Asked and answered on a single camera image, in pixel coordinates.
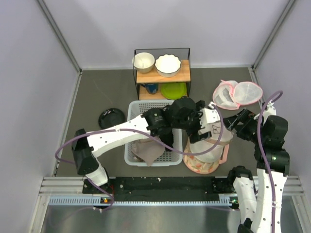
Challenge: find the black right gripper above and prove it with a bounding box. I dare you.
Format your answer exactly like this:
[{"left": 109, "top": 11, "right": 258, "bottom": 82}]
[{"left": 221, "top": 107, "right": 266, "bottom": 144}]

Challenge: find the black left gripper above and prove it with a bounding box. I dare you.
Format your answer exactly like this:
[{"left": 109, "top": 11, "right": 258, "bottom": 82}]
[{"left": 172, "top": 100, "right": 211, "bottom": 142}]

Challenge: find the white mesh laundry bag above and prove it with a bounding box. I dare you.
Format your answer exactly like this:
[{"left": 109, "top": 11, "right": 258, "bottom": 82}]
[{"left": 190, "top": 122, "right": 233, "bottom": 164}]

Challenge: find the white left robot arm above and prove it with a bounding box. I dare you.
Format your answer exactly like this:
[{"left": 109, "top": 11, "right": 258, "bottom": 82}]
[{"left": 71, "top": 97, "right": 219, "bottom": 193}]

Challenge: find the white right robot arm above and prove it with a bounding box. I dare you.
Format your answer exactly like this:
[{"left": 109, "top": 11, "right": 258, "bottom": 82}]
[{"left": 224, "top": 109, "right": 290, "bottom": 233}]

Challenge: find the tulip print mesh bra bag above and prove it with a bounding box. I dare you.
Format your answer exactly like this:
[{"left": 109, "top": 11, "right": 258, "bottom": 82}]
[{"left": 183, "top": 140, "right": 221, "bottom": 175}]

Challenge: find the pink trimmed mesh laundry bag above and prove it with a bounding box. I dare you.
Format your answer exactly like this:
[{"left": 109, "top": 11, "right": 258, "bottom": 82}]
[{"left": 212, "top": 80, "right": 263, "bottom": 110}]

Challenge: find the white plastic laundry basket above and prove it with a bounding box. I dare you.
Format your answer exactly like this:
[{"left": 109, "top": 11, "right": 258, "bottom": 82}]
[{"left": 124, "top": 100, "right": 183, "bottom": 167}]

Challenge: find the beige bra in basket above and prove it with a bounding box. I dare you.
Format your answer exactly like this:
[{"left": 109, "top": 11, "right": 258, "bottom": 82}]
[{"left": 131, "top": 139, "right": 165, "bottom": 166}]

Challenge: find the black garment in basket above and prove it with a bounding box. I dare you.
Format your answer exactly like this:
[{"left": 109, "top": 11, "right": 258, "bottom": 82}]
[{"left": 158, "top": 128, "right": 174, "bottom": 148}]

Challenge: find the green plastic plate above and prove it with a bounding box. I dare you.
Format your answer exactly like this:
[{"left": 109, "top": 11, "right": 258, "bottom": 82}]
[{"left": 160, "top": 83, "right": 187, "bottom": 100}]

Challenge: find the blue mug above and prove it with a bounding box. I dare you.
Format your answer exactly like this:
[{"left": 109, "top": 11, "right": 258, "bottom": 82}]
[{"left": 141, "top": 83, "right": 159, "bottom": 95}]

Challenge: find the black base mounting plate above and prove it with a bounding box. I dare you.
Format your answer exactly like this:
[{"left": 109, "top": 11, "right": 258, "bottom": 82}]
[{"left": 82, "top": 176, "right": 243, "bottom": 201}]

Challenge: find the white scalloped bowl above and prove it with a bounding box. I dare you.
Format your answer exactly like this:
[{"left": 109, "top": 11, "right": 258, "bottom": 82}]
[{"left": 155, "top": 54, "right": 182, "bottom": 78}]

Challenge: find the cream round bowl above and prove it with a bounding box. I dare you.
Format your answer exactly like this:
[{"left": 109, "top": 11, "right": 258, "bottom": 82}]
[{"left": 132, "top": 52, "right": 155, "bottom": 73}]

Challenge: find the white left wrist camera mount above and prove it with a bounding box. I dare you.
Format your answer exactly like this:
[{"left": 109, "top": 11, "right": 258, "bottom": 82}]
[{"left": 200, "top": 101, "right": 220, "bottom": 129}]

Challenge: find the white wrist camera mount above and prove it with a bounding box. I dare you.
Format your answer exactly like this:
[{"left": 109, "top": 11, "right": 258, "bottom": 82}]
[
  {"left": 200, "top": 101, "right": 220, "bottom": 129},
  {"left": 262, "top": 102, "right": 276, "bottom": 121}
]

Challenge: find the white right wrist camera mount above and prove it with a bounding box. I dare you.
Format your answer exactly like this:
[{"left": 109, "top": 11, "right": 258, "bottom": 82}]
[{"left": 262, "top": 102, "right": 276, "bottom": 121}]

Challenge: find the black wire wooden shelf rack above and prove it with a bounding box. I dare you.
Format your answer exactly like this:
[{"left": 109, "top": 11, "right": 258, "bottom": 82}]
[{"left": 132, "top": 48, "right": 191, "bottom": 100}]

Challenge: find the grey slotted cable duct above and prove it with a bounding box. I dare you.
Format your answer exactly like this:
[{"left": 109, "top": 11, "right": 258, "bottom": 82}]
[{"left": 48, "top": 195, "right": 237, "bottom": 206}]

